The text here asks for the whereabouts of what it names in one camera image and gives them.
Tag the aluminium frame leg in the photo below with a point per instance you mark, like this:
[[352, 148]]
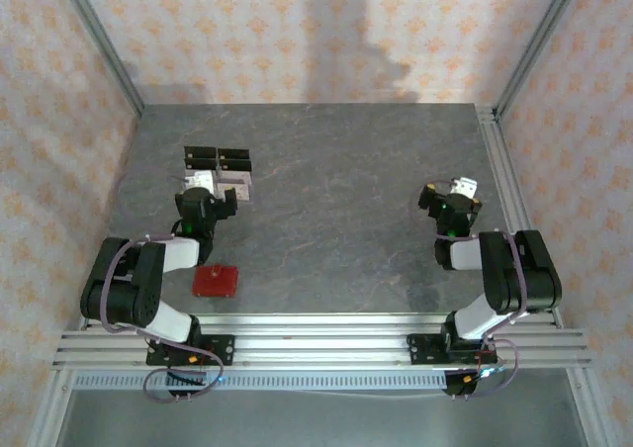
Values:
[[49, 412], [591, 407]]

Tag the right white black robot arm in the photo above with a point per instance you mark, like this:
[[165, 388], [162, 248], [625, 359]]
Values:
[[514, 269]]

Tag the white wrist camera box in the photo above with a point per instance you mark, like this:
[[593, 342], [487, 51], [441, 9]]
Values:
[[200, 180], [465, 186]]

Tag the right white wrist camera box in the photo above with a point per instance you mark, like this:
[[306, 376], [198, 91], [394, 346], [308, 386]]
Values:
[[465, 186]]

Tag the red leather card holder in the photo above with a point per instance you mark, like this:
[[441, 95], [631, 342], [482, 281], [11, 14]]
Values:
[[215, 281]]

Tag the aluminium mounting rail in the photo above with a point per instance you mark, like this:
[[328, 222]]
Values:
[[321, 343]]

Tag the clear acrylic card stand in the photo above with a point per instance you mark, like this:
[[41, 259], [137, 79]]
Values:
[[251, 190]]

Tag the aluminium side rail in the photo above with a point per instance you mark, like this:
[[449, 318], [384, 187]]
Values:
[[504, 170]]

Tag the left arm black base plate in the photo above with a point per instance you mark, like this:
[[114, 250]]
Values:
[[222, 350]]

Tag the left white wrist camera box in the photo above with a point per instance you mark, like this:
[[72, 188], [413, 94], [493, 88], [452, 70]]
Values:
[[200, 180]]

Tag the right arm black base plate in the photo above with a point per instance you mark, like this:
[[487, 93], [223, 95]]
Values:
[[420, 350]]

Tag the aluminium frame post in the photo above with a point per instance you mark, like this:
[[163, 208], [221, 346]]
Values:
[[540, 36], [99, 36]]

